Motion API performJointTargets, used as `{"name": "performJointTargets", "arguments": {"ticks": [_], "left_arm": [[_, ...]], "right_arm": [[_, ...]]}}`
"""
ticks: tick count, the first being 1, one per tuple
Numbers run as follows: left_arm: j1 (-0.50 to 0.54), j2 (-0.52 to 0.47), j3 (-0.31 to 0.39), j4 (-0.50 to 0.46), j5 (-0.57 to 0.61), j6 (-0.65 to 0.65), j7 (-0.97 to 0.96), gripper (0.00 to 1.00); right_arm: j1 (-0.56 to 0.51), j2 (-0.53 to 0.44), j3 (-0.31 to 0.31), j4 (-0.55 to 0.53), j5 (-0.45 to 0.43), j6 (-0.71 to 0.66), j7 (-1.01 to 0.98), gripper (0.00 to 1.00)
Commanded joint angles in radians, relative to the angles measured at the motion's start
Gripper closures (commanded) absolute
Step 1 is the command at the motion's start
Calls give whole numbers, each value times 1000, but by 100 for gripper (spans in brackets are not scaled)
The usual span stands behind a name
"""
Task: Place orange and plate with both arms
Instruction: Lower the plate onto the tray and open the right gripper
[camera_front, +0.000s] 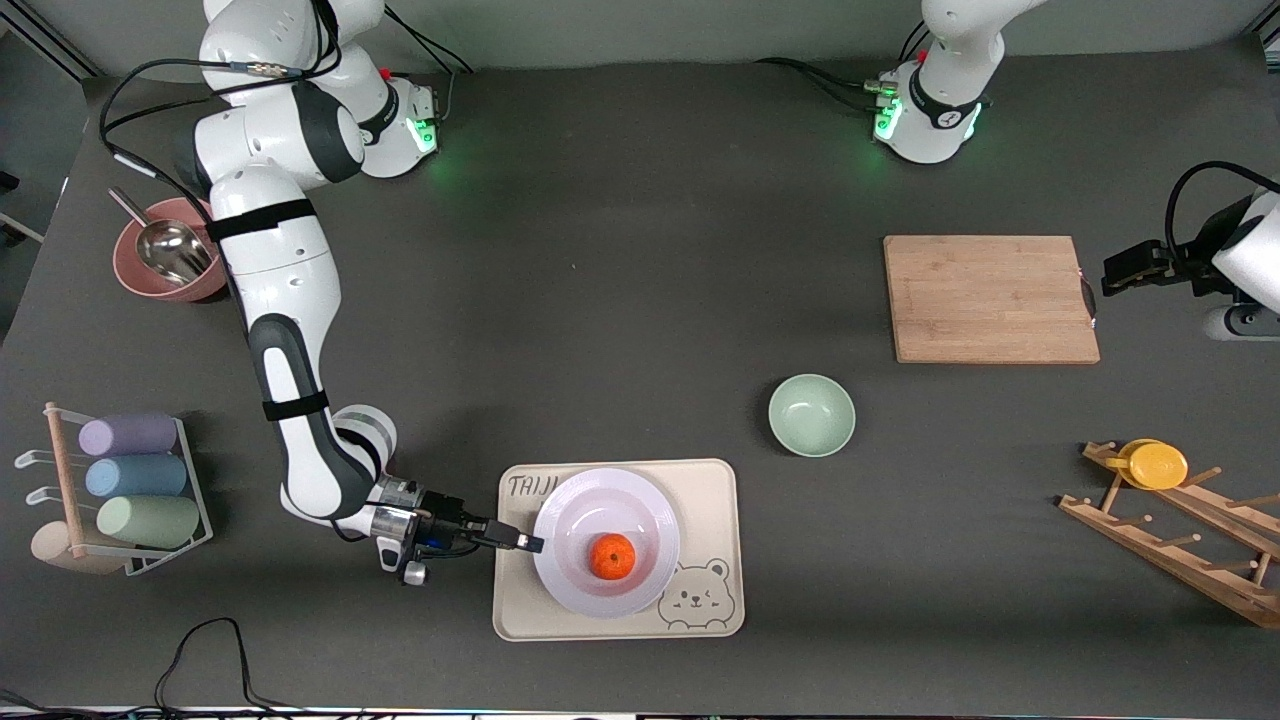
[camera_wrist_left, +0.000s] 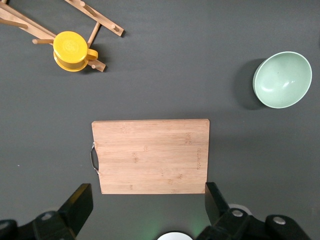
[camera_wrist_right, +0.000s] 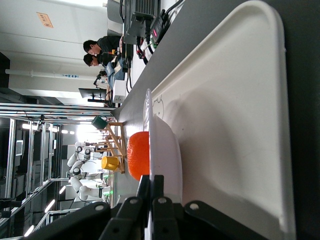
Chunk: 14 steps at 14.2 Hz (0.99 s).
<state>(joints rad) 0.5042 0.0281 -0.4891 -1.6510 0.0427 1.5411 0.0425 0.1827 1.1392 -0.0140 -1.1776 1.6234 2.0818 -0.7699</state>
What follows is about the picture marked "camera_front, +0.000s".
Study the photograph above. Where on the wooden rack rod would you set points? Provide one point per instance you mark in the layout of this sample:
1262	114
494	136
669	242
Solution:
65	480

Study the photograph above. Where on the wooden peg rack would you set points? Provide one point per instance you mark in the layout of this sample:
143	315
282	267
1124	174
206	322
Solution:
1170	555

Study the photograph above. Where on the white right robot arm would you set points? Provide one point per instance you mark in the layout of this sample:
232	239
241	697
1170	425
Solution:
280	270

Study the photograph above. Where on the blue plastic cup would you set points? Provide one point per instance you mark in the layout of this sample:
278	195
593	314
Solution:
135	476

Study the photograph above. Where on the green bowl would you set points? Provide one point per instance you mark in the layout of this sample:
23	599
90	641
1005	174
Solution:
812	415

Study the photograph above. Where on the white ribbed plate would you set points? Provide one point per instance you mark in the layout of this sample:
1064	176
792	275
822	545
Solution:
610	500

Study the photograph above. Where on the metal scoop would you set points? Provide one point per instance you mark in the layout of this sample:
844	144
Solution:
170	250

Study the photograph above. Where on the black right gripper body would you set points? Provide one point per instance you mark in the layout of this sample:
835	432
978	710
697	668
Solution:
447	513

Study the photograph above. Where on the cream bear print tray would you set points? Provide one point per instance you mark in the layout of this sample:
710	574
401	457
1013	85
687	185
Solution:
715	500

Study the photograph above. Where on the green plastic cup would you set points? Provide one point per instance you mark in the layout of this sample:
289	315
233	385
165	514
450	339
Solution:
150	521

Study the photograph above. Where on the orange fruit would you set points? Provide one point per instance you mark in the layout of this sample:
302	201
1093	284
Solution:
612	557

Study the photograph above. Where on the yellow cup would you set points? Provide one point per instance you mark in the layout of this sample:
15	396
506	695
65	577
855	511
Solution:
1158	466

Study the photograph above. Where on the beige plastic cup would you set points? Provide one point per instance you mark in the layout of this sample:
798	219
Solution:
50	550

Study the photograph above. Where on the pink ribbed bowl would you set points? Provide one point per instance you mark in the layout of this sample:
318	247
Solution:
135	280

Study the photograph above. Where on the wooden cutting board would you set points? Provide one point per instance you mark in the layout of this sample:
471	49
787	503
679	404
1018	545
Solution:
985	300

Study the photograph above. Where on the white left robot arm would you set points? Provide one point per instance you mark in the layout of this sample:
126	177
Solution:
935	110

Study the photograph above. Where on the purple plastic cup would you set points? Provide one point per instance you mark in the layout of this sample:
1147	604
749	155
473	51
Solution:
130	435

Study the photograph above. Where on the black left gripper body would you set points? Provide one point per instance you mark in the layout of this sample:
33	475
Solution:
1172	262

